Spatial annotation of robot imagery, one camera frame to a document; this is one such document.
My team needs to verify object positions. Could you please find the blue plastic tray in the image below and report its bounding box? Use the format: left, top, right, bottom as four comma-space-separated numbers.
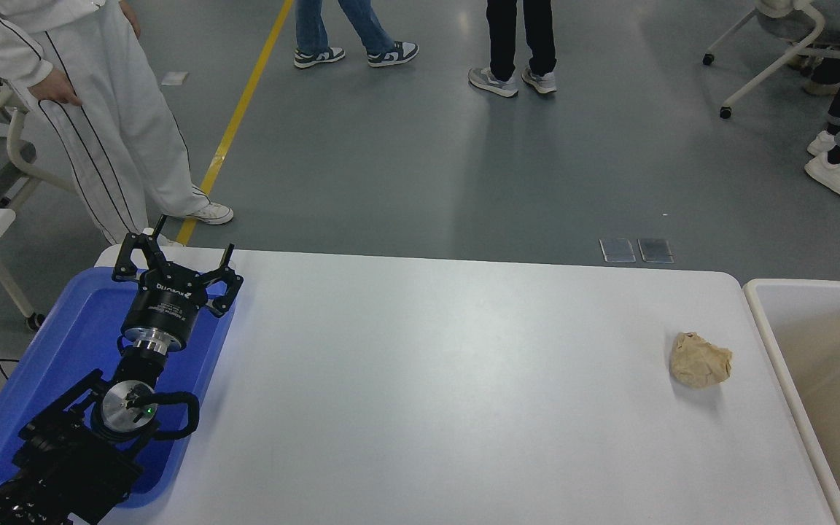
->
0, 266, 238, 510

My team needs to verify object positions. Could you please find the metal floor plate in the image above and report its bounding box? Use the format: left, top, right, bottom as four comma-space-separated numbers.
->
599, 238, 637, 264
637, 238, 674, 264

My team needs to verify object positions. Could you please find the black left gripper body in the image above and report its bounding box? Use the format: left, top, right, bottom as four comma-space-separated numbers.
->
121, 268, 211, 347

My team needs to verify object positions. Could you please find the white frame chair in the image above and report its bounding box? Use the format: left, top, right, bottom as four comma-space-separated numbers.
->
0, 66, 78, 212

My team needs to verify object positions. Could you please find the large pale bin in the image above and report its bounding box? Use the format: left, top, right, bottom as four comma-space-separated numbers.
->
743, 279, 840, 525

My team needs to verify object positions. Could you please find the crumpled tan paper ball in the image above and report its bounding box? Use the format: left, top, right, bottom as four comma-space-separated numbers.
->
669, 332, 734, 389

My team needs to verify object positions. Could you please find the white wheeled office chair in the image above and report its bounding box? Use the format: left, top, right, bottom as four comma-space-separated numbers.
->
702, 0, 840, 120

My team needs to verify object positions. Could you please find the person's right hand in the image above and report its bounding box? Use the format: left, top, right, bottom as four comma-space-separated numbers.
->
28, 69, 84, 107

